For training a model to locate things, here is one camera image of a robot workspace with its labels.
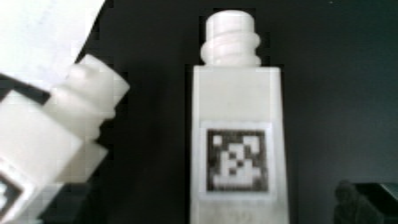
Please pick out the white table leg with tag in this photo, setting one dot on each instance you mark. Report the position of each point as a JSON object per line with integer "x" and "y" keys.
{"x": 239, "y": 189}

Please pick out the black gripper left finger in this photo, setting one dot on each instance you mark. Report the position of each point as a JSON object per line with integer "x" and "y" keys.
{"x": 72, "y": 206}

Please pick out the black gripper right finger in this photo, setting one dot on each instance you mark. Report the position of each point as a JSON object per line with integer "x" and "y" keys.
{"x": 367, "y": 203}

